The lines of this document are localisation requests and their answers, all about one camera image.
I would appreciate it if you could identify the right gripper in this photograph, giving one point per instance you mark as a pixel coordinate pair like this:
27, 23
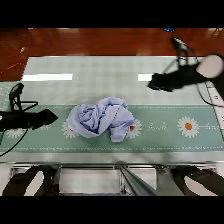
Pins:
166, 81

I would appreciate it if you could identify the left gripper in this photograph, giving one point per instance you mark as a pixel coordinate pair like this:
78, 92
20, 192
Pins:
45, 117

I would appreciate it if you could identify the light blue shirt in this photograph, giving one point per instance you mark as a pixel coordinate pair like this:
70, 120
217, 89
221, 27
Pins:
100, 116

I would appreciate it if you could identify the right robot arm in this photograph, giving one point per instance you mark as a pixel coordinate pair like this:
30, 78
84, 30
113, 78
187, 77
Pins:
213, 68

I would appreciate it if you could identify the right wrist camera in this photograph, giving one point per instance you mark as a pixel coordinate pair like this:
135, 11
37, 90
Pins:
181, 50

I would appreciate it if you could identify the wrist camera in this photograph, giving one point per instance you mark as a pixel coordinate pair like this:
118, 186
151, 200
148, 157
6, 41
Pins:
181, 50
15, 91

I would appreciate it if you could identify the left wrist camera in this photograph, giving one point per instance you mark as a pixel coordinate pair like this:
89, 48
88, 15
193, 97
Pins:
15, 91

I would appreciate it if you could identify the silver frame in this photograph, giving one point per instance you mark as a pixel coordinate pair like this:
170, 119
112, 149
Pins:
136, 185

